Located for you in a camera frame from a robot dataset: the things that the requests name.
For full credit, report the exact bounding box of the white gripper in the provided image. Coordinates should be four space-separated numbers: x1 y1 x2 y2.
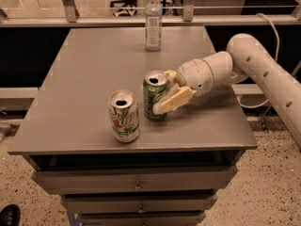
152 59 214 115

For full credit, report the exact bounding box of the green soda can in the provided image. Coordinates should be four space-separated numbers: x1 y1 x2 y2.
143 71 169 121

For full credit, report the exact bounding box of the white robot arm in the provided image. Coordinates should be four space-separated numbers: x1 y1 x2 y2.
152 33 301 145

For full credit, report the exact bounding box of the white 7up can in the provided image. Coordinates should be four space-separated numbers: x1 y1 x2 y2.
108 89 139 143

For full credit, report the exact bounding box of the clear plastic water bottle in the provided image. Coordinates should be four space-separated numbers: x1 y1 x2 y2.
145 0 163 51

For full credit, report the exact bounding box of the black office chair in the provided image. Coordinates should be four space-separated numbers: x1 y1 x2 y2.
110 0 137 17

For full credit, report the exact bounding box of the top grey drawer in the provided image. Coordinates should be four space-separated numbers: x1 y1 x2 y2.
32 166 237 195

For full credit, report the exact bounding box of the grey drawer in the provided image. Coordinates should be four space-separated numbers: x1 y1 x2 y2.
61 193 217 214
80 211 205 226
32 166 237 195

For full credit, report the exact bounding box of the grey drawer cabinet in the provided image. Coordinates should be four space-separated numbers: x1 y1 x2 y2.
9 26 257 226

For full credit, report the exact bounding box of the bottom grey drawer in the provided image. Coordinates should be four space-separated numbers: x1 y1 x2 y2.
80 211 205 226

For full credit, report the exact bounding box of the middle grey drawer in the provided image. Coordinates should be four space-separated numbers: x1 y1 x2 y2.
61 193 217 214

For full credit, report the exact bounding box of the black shoe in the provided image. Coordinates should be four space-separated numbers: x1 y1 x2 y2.
0 204 21 226

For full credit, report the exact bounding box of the white cable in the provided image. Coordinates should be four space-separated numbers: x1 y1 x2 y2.
236 12 281 110

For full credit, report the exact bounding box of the metal railing frame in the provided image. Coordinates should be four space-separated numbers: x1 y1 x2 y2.
0 0 301 27

